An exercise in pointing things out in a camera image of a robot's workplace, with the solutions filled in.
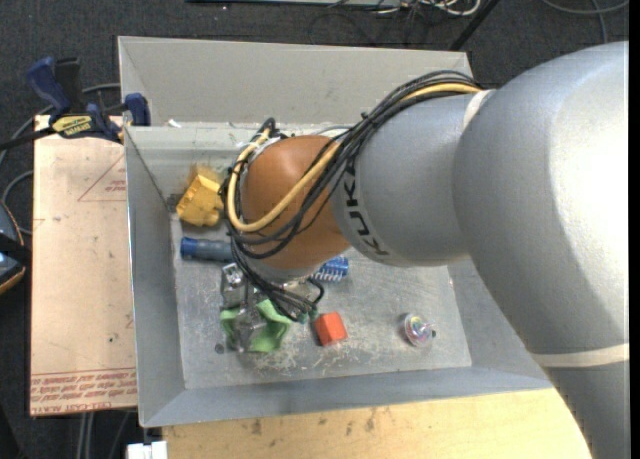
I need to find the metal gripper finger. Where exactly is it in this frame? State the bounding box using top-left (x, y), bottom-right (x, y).
top-left (220, 262), bottom-right (248, 309)
top-left (233, 307), bottom-right (264, 353)

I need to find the green soft toy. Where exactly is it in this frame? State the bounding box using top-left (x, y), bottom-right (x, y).
top-left (219, 296), bottom-right (293, 354)

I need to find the blue ribbed brush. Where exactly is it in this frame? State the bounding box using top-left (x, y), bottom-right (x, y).
top-left (309, 255), bottom-right (351, 285)

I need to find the blue and grey marker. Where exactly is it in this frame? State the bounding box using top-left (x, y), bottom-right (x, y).
top-left (179, 235), bottom-right (237, 263)

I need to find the red-orange block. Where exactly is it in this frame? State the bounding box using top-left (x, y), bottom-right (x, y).
top-left (311, 311), bottom-right (349, 348)

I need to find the yellow plastic toy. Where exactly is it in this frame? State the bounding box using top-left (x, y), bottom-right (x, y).
top-left (175, 163), bottom-right (227, 228)

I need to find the grey metal bin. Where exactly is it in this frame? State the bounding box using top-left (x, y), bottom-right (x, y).
top-left (117, 35), bottom-right (552, 429)

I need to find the brown cardboard board red print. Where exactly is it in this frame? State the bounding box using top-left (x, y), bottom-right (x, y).
top-left (29, 114), bottom-right (139, 418)

